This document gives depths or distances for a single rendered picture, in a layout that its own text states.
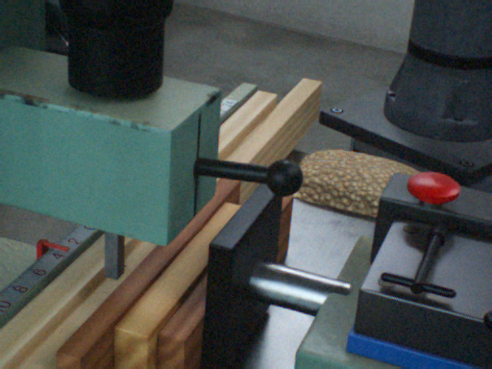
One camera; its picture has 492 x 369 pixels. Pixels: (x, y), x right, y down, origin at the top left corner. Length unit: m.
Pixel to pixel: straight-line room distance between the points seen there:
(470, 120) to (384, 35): 2.92
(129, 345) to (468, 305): 0.18
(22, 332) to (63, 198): 0.08
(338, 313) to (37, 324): 0.17
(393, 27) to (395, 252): 3.52
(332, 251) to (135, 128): 0.27
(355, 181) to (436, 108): 0.37
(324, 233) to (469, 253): 0.22
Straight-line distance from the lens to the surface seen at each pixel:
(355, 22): 4.08
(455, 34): 1.11
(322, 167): 0.78
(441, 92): 1.13
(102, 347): 0.52
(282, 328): 0.62
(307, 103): 0.88
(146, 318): 0.53
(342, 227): 0.74
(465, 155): 1.11
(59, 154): 0.51
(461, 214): 0.55
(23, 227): 2.54
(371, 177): 0.77
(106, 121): 0.48
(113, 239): 0.55
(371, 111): 1.19
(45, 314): 0.54
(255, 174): 0.49
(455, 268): 0.51
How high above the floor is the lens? 1.26
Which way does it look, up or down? 27 degrees down
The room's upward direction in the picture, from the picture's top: 5 degrees clockwise
